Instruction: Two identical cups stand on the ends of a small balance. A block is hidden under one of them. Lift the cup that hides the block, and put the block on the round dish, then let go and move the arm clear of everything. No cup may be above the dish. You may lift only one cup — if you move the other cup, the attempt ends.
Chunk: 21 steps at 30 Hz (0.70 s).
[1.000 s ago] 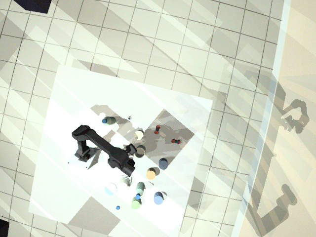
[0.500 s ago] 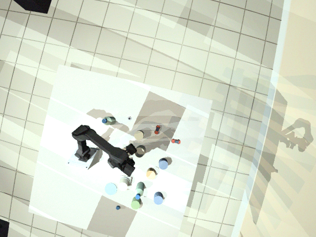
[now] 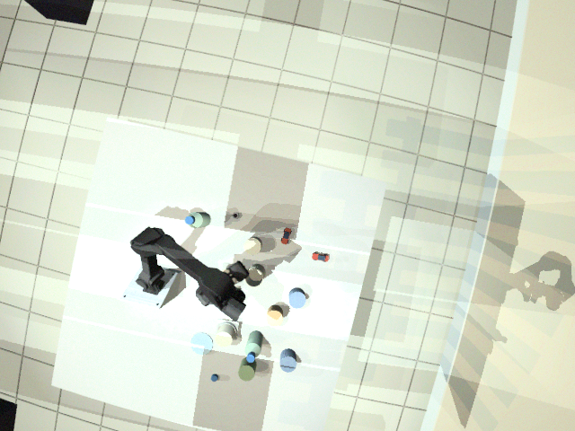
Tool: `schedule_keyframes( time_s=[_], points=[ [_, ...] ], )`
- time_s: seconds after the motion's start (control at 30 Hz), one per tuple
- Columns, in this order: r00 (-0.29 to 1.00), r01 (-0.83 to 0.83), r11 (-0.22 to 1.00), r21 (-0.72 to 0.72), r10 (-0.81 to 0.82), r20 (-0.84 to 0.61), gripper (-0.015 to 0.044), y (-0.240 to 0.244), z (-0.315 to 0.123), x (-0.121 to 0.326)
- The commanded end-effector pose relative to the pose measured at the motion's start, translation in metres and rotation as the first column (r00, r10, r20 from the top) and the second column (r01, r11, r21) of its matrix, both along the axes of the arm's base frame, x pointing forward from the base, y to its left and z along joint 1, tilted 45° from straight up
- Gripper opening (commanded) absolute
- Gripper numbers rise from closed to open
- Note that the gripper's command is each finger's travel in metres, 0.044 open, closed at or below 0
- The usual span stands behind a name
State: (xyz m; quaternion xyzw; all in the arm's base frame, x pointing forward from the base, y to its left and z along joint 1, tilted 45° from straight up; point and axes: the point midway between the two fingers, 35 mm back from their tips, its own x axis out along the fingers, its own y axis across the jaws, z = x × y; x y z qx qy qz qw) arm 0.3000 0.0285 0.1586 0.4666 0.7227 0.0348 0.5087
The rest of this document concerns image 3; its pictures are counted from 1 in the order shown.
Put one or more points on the red toy car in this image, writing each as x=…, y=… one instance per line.
x=321, y=257
x=286, y=234

